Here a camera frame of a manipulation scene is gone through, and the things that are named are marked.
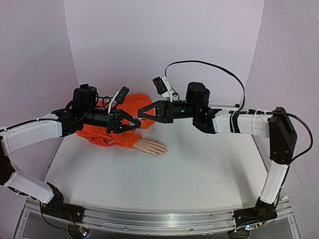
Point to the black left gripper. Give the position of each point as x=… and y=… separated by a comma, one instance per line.
x=115, y=122

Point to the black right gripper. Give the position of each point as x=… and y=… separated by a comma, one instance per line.
x=166, y=112

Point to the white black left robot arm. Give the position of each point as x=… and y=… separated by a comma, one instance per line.
x=81, y=110

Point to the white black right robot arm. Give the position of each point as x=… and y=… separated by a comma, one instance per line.
x=276, y=126

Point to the mannequin hand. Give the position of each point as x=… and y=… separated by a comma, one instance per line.
x=150, y=147

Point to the orange sweatshirt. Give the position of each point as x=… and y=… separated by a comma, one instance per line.
x=99, y=136

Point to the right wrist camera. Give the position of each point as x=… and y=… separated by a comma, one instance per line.
x=163, y=88

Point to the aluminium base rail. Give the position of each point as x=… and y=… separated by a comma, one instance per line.
x=37, y=222

